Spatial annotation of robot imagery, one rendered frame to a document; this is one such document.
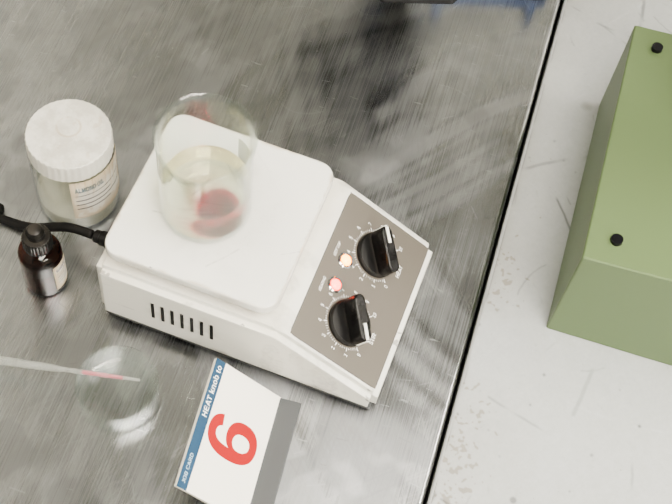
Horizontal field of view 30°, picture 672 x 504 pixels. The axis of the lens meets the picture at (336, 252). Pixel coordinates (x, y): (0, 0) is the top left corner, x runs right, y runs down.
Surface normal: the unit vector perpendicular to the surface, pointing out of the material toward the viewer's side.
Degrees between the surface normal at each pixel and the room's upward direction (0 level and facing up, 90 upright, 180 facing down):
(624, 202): 4
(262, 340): 90
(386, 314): 30
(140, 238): 0
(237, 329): 90
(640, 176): 4
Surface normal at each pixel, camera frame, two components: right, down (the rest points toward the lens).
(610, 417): 0.08, -0.50
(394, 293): 0.54, -0.26
